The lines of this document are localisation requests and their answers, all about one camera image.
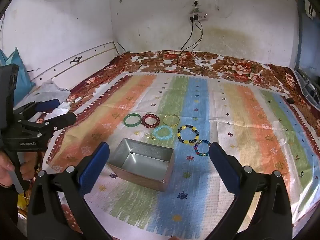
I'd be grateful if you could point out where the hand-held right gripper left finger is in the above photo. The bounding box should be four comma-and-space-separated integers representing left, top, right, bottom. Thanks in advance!
27, 142, 113, 240

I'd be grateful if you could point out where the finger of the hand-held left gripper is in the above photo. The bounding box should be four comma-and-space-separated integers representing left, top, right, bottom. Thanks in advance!
24, 112, 77, 139
15, 99, 60, 122

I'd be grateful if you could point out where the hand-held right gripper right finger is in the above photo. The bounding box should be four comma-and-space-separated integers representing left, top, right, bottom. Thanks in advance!
209, 142, 293, 240

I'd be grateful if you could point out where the multicolour glass bead bracelet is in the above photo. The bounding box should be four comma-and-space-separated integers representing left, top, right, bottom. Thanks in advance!
194, 139, 212, 156

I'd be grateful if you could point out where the rectangular metal tin box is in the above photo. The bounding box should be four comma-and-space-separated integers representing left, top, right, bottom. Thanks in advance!
107, 138, 175, 192

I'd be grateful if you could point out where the green jade bangle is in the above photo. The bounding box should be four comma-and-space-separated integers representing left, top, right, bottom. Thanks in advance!
123, 114, 142, 126

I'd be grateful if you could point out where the yellow and black bead bracelet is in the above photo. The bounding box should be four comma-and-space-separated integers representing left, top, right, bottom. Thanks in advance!
177, 124, 200, 145

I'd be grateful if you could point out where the dark red bead bracelet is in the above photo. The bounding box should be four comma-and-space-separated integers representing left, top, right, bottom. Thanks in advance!
141, 114, 160, 128

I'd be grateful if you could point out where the gold bangle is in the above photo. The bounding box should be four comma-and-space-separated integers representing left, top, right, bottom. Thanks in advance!
163, 115, 180, 127

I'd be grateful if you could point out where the light blue bead bracelet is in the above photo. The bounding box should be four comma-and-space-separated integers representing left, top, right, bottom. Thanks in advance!
153, 126, 173, 141

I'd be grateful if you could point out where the person's left hand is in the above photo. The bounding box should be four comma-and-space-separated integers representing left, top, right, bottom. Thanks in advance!
0, 151, 37, 188

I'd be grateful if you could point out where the crumpled white cloth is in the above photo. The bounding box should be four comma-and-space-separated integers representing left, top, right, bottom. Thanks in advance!
32, 80, 72, 115

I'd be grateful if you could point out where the white wooden headboard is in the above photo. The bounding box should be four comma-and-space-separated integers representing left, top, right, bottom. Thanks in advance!
25, 41, 119, 88

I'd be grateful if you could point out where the blue bag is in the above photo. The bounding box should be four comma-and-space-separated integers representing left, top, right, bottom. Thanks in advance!
0, 47, 34, 105

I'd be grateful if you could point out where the striped colourful mat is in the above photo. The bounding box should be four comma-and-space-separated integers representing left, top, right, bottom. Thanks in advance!
47, 74, 320, 238

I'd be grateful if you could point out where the white power strip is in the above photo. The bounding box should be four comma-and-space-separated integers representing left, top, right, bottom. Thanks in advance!
189, 11, 208, 21

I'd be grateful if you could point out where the dark wire rack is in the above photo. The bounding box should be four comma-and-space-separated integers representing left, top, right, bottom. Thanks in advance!
295, 69, 320, 100

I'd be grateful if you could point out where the black power cable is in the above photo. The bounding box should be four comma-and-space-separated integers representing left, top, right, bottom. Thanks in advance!
176, 19, 205, 76
180, 19, 194, 50

